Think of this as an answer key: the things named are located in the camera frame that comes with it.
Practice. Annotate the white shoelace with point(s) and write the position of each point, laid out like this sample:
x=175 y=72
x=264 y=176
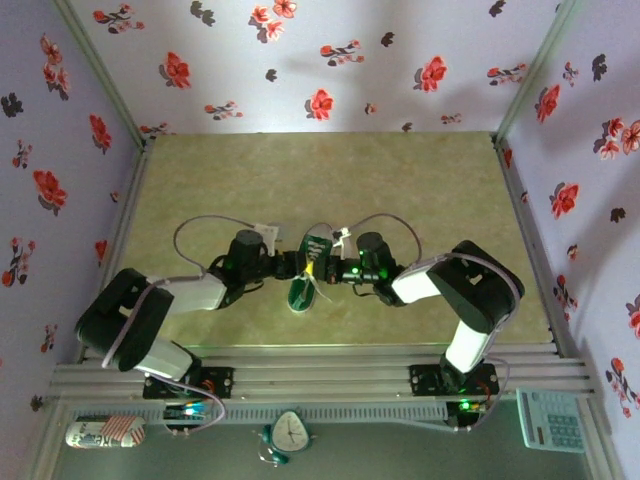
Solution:
x=312 y=248

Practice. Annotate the green canvas sneaker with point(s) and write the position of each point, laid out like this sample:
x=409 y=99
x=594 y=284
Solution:
x=300 y=300

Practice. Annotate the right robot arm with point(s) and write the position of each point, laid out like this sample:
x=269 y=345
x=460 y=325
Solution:
x=470 y=345

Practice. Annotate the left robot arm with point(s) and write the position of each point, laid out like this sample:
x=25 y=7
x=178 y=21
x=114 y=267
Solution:
x=195 y=295

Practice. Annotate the teal alarm clock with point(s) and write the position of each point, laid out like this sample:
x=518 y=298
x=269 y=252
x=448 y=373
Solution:
x=290 y=432

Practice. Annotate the striped printed tin can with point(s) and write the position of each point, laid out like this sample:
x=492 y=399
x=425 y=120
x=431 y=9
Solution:
x=105 y=432

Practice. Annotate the light blue calculator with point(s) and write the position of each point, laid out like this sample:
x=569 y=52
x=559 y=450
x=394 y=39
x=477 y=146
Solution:
x=550 y=422

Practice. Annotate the aluminium rail frame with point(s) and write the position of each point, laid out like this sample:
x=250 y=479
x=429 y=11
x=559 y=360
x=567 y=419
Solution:
x=320 y=372

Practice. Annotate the aluminium side rail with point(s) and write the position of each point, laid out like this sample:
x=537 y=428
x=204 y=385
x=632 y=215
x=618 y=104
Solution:
x=123 y=225
x=527 y=225

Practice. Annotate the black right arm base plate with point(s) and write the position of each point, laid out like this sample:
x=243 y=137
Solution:
x=425 y=380

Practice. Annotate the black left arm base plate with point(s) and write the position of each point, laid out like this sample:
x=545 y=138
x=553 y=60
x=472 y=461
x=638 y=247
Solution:
x=220 y=382

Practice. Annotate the aluminium corner post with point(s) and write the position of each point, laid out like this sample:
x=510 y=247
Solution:
x=534 y=75
x=106 y=75

